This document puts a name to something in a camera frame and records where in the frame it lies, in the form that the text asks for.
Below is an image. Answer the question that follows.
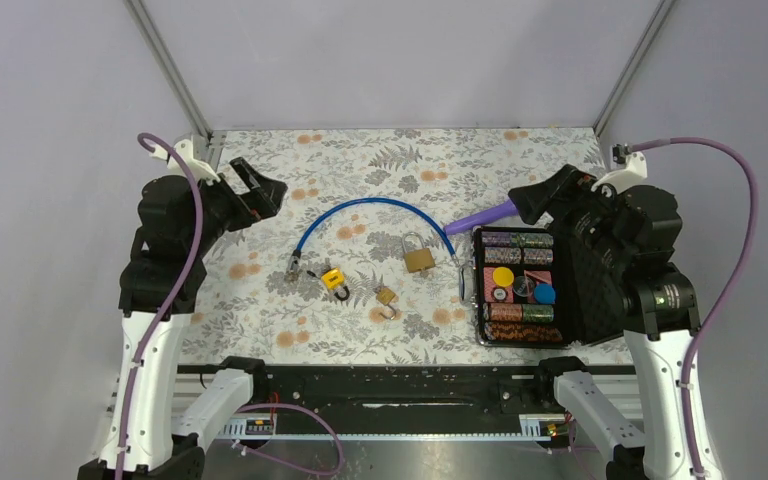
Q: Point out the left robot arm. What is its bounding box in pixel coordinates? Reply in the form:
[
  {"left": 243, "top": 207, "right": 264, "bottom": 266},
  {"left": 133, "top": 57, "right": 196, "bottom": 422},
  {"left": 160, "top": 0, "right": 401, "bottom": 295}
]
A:
[{"left": 77, "top": 158, "right": 288, "bottom": 479}]

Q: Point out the blue round chip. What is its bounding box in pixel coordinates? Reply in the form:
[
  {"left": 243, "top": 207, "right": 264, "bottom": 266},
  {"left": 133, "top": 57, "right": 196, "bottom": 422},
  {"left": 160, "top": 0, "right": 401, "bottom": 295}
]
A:
[{"left": 533, "top": 283, "right": 557, "bottom": 305}]

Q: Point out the purple cylinder tool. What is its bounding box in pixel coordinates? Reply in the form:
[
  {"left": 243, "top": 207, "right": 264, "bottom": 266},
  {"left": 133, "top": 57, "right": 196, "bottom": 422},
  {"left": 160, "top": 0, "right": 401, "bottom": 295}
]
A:
[{"left": 443, "top": 200, "right": 518, "bottom": 235}]

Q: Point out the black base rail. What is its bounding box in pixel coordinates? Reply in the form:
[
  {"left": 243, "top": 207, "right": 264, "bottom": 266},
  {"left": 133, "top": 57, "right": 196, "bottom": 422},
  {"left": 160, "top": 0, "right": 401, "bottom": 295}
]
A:
[{"left": 178, "top": 362, "right": 624, "bottom": 437}]

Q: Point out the black poker chip case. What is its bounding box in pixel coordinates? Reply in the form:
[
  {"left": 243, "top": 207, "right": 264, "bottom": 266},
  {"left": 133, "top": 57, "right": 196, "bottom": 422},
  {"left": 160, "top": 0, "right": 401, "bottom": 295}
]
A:
[{"left": 471, "top": 227, "right": 622, "bottom": 349}]

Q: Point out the yellow padlock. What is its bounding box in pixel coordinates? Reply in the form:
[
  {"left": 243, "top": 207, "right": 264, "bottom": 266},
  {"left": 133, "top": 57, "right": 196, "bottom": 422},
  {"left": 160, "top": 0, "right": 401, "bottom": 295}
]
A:
[{"left": 320, "top": 267, "right": 351, "bottom": 302}]

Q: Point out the small brass padlock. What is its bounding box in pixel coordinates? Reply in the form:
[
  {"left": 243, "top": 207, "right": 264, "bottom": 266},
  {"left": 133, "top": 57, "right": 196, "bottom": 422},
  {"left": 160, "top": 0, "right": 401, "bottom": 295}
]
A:
[{"left": 374, "top": 285, "right": 398, "bottom": 320}]

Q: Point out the floral table mat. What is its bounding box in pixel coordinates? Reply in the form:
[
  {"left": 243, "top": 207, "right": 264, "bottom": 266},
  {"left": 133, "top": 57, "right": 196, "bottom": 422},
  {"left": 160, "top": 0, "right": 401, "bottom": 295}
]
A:
[{"left": 180, "top": 128, "right": 605, "bottom": 365}]

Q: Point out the yellow round chip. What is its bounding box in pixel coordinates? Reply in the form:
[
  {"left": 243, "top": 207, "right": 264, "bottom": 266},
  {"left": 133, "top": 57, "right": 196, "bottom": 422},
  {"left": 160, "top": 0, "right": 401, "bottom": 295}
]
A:
[{"left": 492, "top": 267, "right": 516, "bottom": 288}]

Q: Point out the large brass padlock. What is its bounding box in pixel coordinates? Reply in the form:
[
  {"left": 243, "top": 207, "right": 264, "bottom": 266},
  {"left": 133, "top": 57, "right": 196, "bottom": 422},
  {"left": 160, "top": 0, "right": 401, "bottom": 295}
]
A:
[{"left": 401, "top": 232, "right": 436, "bottom": 274}]

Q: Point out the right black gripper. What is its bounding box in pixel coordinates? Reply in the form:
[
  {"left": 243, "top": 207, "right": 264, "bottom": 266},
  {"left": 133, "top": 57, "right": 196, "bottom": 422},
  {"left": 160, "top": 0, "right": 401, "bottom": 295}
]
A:
[{"left": 506, "top": 161, "right": 631, "bottom": 266}]

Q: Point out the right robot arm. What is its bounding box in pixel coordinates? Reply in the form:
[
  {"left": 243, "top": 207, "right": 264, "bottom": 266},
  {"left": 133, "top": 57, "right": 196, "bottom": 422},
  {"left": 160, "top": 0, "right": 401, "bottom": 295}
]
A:
[{"left": 509, "top": 166, "right": 723, "bottom": 479}]

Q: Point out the blue cable lock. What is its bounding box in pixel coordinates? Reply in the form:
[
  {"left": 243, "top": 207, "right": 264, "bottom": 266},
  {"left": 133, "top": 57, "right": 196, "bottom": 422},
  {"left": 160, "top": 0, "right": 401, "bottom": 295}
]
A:
[{"left": 284, "top": 197, "right": 461, "bottom": 282}]

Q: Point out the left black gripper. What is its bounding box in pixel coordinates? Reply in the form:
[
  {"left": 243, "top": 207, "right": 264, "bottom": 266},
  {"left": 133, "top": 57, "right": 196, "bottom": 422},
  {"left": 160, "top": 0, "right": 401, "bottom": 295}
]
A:
[{"left": 187, "top": 156, "right": 287, "bottom": 255}]

